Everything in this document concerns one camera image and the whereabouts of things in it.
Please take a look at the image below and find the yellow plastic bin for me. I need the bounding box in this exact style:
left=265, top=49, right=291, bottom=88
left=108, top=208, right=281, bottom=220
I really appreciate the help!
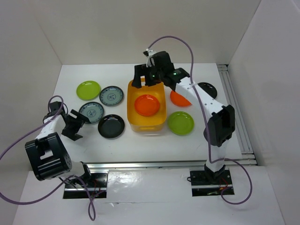
left=127, top=79, right=167, bottom=132

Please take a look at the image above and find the green plate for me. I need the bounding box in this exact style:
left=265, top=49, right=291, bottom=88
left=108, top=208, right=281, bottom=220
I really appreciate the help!
left=76, top=81, right=101, bottom=101
left=167, top=111, right=195, bottom=136

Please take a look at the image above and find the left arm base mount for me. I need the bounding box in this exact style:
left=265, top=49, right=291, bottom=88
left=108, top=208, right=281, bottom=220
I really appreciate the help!
left=59, top=162, right=108, bottom=199

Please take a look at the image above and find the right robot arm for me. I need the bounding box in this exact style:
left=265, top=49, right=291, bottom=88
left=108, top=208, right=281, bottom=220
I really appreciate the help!
left=131, top=49, right=235, bottom=184

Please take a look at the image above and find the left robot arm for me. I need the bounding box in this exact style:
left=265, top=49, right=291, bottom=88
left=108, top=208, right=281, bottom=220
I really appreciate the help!
left=25, top=101, right=93, bottom=187

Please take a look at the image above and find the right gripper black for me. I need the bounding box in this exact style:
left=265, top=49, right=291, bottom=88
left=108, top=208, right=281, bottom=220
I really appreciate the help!
left=132, top=63, right=164, bottom=88

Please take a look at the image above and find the orange plate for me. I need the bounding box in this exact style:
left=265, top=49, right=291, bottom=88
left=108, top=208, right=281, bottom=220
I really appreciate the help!
left=134, top=94, right=160, bottom=117
left=170, top=90, right=192, bottom=107

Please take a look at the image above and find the black plate right side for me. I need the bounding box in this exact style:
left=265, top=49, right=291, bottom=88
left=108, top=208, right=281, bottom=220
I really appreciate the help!
left=198, top=82, right=218, bottom=99

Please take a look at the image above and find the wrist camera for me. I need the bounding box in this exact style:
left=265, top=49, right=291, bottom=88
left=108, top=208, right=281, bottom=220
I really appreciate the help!
left=143, top=48, right=157, bottom=67
left=48, top=101, right=63, bottom=113

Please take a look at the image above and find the black plate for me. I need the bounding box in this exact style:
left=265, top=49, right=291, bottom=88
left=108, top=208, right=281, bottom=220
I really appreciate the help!
left=97, top=114, right=125, bottom=139
left=198, top=82, right=218, bottom=99

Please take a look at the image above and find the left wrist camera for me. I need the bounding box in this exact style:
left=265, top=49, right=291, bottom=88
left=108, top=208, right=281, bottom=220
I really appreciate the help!
left=48, top=101, right=63, bottom=113

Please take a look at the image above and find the aluminium front rail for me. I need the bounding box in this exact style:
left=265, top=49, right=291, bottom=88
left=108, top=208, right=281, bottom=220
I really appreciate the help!
left=87, top=160, right=206, bottom=169

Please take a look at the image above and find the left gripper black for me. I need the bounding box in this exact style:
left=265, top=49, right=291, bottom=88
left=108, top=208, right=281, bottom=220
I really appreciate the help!
left=60, top=109, right=89, bottom=141

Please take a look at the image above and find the purple cable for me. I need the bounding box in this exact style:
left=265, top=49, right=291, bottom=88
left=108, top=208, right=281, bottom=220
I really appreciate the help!
left=0, top=95, right=96, bottom=221
left=148, top=35, right=253, bottom=205

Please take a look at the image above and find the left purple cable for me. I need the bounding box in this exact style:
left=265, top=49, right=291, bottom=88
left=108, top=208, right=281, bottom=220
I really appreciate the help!
left=0, top=95, right=96, bottom=221

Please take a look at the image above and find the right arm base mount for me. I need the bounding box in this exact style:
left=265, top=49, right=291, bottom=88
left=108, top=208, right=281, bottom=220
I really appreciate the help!
left=186, top=166, right=234, bottom=197

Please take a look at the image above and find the aluminium side rail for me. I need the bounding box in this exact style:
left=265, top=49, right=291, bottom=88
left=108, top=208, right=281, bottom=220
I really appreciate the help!
left=217, top=64, right=258, bottom=166

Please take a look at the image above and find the blue patterned plate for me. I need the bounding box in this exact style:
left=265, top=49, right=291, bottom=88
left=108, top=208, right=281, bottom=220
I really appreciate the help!
left=79, top=102, right=105, bottom=124
left=99, top=86, right=124, bottom=107

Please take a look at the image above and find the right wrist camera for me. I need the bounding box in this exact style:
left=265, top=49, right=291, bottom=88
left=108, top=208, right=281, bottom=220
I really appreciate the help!
left=143, top=48, right=157, bottom=67

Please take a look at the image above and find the black plate left side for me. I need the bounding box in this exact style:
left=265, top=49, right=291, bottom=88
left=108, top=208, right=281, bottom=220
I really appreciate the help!
left=97, top=114, right=125, bottom=139

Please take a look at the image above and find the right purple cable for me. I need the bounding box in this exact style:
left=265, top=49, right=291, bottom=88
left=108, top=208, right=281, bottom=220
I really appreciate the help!
left=148, top=35, right=253, bottom=205

